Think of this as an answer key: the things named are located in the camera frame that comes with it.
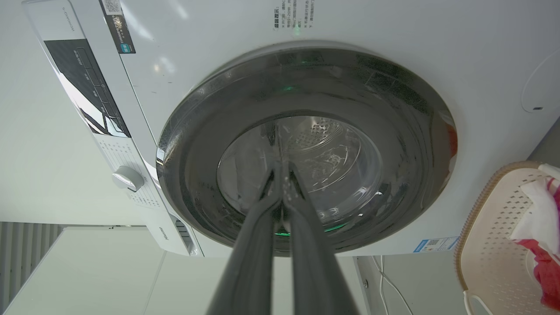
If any white front-load washing machine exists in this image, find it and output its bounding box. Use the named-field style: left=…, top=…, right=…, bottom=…
left=22, top=0, right=560, bottom=258

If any cream perforated laundry basket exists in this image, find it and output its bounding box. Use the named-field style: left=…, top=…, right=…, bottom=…
left=454, top=161, right=560, bottom=315

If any white cloth garment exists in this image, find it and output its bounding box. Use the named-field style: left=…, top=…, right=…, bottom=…
left=510, top=164, right=560, bottom=256

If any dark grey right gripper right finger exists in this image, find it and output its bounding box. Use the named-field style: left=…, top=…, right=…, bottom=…
left=282, top=161, right=360, bottom=315

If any white power cable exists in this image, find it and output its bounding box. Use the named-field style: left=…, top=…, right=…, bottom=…
left=372, top=256, right=414, bottom=315

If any silver washer control knob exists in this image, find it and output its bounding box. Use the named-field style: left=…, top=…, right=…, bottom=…
left=112, top=166, right=144, bottom=192

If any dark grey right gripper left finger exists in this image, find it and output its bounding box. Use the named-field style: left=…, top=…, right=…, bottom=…
left=206, top=168, right=283, bottom=315

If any round dark glass washer door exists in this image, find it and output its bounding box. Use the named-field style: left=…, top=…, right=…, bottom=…
left=156, top=47, right=458, bottom=252

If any red cloth garment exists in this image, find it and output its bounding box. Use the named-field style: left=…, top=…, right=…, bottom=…
left=516, top=177, right=560, bottom=310

